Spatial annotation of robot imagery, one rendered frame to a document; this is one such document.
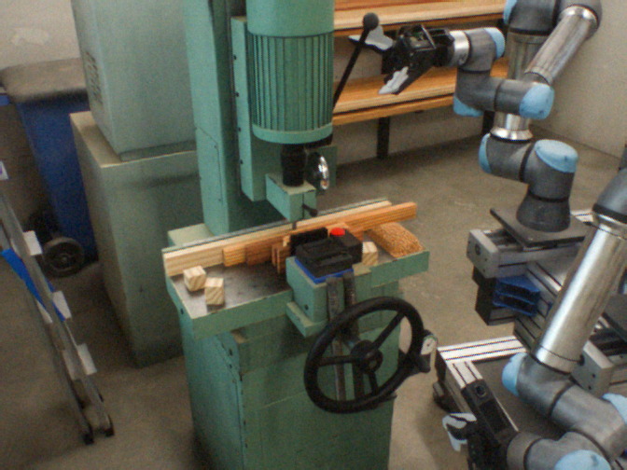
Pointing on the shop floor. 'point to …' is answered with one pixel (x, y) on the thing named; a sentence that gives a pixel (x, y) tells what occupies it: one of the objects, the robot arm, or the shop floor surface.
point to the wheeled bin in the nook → (54, 156)
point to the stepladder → (27, 249)
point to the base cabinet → (284, 411)
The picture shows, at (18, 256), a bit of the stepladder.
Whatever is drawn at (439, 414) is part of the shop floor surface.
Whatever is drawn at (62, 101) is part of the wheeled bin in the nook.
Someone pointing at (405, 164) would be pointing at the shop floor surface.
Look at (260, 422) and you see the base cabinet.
